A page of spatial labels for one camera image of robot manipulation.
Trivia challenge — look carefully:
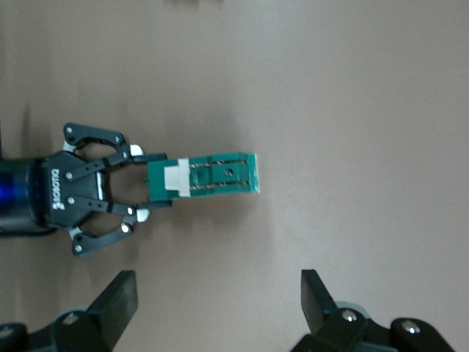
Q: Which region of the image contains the green load switch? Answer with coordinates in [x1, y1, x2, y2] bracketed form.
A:
[144, 150, 262, 202]

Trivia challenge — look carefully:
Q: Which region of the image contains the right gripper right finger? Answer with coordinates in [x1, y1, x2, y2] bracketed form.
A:
[284, 269, 454, 352]

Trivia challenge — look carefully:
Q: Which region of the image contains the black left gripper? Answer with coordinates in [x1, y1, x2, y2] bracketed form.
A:
[0, 122, 174, 258]

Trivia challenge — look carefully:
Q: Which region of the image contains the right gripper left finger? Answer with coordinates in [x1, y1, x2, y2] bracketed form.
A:
[0, 270, 139, 352]

